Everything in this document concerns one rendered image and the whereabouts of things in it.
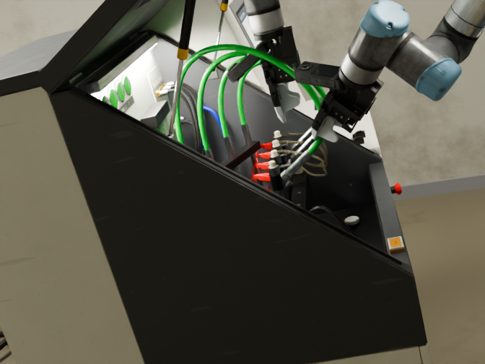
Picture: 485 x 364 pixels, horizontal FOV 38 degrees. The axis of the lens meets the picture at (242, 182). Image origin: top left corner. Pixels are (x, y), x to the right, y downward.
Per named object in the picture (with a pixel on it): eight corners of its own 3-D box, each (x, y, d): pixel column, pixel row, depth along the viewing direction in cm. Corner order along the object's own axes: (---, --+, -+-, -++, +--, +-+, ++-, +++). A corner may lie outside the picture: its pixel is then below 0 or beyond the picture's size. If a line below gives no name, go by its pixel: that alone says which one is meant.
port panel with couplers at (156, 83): (192, 182, 190) (159, 71, 180) (180, 185, 191) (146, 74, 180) (199, 165, 202) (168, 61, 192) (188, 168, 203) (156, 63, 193)
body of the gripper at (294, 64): (302, 81, 156) (290, 28, 152) (265, 90, 157) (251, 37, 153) (303, 74, 163) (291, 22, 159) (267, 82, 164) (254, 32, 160)
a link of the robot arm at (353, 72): (340, 55, 128) (361, 33, 133) (332, 71, 132) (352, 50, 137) (374, 78, 127) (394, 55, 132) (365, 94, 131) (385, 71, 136)
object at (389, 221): (425, 334, 145) (411, 266, 139) (403, 337, 145) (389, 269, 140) (392, 212, 202) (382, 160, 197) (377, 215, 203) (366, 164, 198)
